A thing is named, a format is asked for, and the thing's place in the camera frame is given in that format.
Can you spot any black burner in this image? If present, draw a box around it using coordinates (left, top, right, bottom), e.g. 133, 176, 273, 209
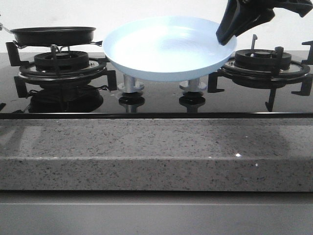
219, 47, 310, 82
19, 51, 107, 84

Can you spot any right black burner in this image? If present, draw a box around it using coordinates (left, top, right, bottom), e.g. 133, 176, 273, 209
219, 47, 310, 82

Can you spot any right silver stove knob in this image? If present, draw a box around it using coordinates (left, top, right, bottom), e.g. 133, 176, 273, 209
179, 78, 207, 93

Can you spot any black pan support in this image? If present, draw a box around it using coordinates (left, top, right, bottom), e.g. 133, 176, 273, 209
208, 49, 313, 116
6, 41, 117, 101

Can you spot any left silver stove knob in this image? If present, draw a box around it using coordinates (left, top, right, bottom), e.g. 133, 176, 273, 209
117, 74, 144, 94

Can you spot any black frying pan mint handle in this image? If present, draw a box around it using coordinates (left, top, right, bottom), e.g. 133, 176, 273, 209
0, 24, 96, 47

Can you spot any right black pan support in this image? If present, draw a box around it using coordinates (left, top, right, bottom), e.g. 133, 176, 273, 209
208, 49, 313, 116

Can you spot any light blue plate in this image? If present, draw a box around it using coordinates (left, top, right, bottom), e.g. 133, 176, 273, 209
102, 16, 237, 82

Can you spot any silver stove knob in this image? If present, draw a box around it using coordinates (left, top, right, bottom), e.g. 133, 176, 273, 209
179, 78, 207, 93
117, 74, 144, 94

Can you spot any left black burner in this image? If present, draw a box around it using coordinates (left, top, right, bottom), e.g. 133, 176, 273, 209
19, 51, 107, 84

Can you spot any black glass gas cooktop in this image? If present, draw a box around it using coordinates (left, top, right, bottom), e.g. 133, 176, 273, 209
0, 53, 312, 119

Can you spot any left black pan support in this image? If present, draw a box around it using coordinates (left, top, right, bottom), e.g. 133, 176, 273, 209
6, 41, 117, 101

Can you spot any grey cabinet front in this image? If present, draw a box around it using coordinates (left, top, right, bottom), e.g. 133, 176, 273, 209
0, 191, 313, 235

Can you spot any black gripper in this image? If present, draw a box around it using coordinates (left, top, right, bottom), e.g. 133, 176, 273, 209
216, 0, 313, 45

